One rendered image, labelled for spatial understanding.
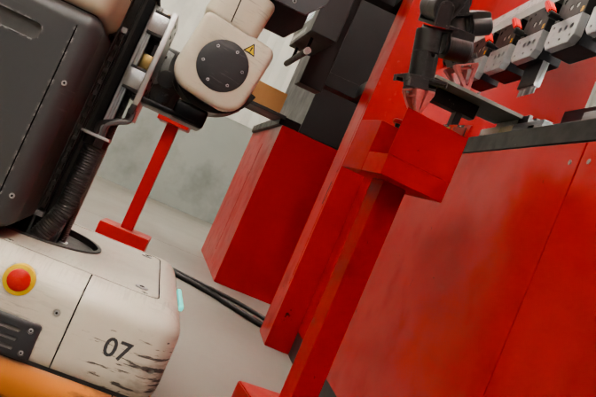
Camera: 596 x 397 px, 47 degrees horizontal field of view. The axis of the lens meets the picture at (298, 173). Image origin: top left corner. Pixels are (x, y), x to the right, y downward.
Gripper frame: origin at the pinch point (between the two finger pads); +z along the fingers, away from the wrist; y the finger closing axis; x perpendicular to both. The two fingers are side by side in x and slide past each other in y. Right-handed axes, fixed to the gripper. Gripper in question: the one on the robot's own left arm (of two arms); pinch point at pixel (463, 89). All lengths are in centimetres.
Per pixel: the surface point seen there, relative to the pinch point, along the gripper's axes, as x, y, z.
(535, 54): -19.9, -4.5, -7.0
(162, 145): 93, 161, 0
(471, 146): 7.3, -19.3, 15.9
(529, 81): -18.4, -2.7, 0.2
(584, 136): 7, -71, 16
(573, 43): -20.1, -23.8, -6.4
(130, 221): 113, 161, 35
